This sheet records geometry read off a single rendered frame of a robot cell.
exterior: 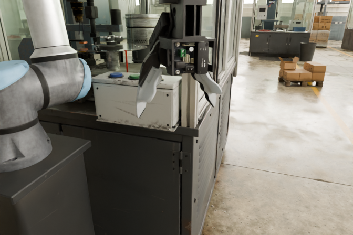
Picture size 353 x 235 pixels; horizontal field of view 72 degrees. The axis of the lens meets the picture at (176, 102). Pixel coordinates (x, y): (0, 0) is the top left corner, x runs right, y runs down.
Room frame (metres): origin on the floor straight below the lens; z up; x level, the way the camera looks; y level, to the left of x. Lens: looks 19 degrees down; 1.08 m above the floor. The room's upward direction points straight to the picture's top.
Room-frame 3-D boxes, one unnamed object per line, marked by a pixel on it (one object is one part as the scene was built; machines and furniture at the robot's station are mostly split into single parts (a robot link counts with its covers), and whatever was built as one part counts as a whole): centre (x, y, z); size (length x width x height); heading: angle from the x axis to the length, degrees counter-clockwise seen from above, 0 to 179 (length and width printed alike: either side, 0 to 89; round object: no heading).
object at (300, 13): (7.83, -3.13, 1.01); 1.66 x 1.38 x 2.03; 72
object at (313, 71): (4.11, -2.14, 0.18); 0.60 x 0.40 x 0.36; 86
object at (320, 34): (10.25, -5.70, 0.59); 1.26 x 0.86 x 1.18; 152
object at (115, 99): (0.77, 0.12, 0.82); 0.28 x 0.11 x 0.15; 72
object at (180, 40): (0.40, -0.01, 1.05); 0.09 x 0.08 x 0.12; 21
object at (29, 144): (0.54, 0.40, 0.80); 0.15 x 0.15 x 0.10
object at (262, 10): (7.36, -2.39, 1.08); 0.34 x 0.15 x 0.71; 72
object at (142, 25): (1.95, 0.24, 0.93); 0.31 x 0.31 x 0.36
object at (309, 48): (6.55, -3.48, 0.24); 0.39 x 0.39 x 0.47
